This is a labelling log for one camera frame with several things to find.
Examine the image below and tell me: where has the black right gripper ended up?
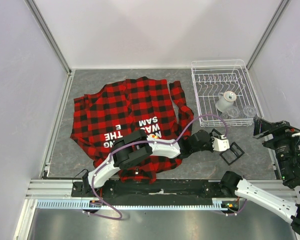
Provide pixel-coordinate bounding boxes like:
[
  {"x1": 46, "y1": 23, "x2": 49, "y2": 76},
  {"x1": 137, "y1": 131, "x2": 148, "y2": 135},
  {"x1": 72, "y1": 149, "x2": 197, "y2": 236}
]
[{"x1": 251, "y1": 114, "x2": 300, "y2": 182}]

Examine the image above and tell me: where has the yellow plush flower brooch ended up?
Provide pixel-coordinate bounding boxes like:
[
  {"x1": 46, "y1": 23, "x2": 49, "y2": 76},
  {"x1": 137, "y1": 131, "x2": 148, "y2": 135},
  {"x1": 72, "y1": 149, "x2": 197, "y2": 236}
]
[{"x1": 149, "y1": 134, "x2": 158, "y2": 139}]

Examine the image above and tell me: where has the red black plaid shirt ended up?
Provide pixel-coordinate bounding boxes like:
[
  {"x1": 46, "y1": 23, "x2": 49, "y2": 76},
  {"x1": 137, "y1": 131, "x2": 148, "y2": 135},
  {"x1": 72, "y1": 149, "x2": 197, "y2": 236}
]
[{"x1": 69, "y1": 76, "x2": 195, "y2": 185}]

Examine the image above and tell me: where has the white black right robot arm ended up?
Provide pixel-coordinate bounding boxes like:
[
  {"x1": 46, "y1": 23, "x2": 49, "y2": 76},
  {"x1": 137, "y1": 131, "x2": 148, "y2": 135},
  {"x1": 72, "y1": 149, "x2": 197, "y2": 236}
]
[{"x1": 219, "y1": 116, "x2": 300, "y2": 235}]

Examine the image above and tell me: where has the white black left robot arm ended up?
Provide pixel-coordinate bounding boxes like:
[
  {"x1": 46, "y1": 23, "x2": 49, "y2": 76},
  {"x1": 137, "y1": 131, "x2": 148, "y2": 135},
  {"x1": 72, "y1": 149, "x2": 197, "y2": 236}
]
[{"x1": 82, "y1": 129, "x2": 217, "y2": 197}]

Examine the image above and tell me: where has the clear glass cup right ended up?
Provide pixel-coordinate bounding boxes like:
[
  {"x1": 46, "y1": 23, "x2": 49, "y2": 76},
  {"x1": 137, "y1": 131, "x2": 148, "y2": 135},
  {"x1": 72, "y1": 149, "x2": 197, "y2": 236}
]
[{"x1": 242, "y1": 105, "x2": 257, "y2": 119}]

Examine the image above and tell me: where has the clear glass cup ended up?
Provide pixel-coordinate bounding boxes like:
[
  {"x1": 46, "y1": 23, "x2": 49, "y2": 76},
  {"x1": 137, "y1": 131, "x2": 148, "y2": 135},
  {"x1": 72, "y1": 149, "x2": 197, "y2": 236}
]
[
  {"x1": 242, "y1": 105, "x2": 257, "y2": 119},
  {"x1": 225, "y1": 106, "x2": 241, "y2": 120}
]

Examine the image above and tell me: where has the clear glass cup left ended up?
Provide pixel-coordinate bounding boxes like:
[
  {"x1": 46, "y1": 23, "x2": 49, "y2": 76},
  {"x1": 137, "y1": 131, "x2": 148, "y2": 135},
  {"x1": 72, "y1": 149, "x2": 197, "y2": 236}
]
[{"x1": 225, "y1": 106, "x2": 241, "y2": 120}]

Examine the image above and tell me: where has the grey ceramic teapot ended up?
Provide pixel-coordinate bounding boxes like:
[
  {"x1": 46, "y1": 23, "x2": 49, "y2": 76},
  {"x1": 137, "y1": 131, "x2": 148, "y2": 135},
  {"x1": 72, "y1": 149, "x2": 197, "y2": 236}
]
[{"x1": 216, "y1": 91, "x2": 237, "y2": 113}]

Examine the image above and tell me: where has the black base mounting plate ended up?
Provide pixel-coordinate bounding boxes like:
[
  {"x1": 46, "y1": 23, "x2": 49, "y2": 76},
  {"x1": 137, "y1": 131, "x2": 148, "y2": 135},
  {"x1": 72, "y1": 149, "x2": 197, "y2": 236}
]
[{"x1": 71, "y1": 177, "x2": 251, "y2": 200}]

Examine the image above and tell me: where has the black wire frame stand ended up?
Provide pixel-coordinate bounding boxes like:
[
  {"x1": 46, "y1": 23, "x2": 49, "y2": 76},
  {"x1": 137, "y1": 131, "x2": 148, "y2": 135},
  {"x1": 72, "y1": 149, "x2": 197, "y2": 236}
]
[
  {"x1": 209, "y1": 128, "x2": 223, "y2": 139},
  {"x1": 219, "y1": 142, "x2": 245, "y2": 166}
]

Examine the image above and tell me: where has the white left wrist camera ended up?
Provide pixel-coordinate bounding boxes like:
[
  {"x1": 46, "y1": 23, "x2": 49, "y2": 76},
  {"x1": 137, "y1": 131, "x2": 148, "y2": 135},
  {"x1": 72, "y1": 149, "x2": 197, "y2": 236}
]
[{"x1": 211, "y1": 135, "x2": 230, "y2": 152}]

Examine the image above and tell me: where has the white wire dish rack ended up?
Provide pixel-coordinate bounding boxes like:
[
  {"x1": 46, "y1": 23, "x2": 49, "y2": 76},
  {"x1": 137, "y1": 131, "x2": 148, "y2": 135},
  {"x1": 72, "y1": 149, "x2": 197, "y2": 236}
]
[{"x1": 191, "y1": 59, "x2": 264, "y2": 127}]

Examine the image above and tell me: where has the aluminium frame post right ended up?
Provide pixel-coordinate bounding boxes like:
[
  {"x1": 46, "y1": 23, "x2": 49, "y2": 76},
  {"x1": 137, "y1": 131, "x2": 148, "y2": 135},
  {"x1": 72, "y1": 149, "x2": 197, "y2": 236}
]
[{"x1": 246, "y1": 0, "x2": 291, "y2": 70}]

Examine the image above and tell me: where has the aluminium frame post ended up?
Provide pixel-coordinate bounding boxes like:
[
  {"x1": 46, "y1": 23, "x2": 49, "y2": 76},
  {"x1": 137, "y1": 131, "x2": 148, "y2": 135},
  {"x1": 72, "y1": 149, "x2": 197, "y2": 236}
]
[
  {"x1": 23, "y1": 0, "x2": 73, "y2": 76},
  {"x1": 246, "y1": 0, "x2": 291, "y2": 70}
]

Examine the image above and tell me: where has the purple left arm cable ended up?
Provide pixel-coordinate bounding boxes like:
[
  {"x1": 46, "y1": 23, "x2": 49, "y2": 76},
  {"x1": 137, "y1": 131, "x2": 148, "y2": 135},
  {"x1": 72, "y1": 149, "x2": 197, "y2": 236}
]
[{"x1": 91, "y1": 113, "x2": 230, "y2": 220}]

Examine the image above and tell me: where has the light blue cable duct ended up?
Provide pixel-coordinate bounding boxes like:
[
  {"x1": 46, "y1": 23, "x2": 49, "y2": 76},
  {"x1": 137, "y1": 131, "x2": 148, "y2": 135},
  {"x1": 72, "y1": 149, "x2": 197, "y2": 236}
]
[{"x1": 36, "y1": 199, "x2": 228, "y2": 211}]

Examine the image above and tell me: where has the aluminium frame post left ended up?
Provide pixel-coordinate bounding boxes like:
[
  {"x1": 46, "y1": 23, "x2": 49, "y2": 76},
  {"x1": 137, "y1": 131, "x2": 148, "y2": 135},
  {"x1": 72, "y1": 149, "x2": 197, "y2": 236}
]
[{"x1": 23, "y1": 0, "x2": 73, "y2": 76}]

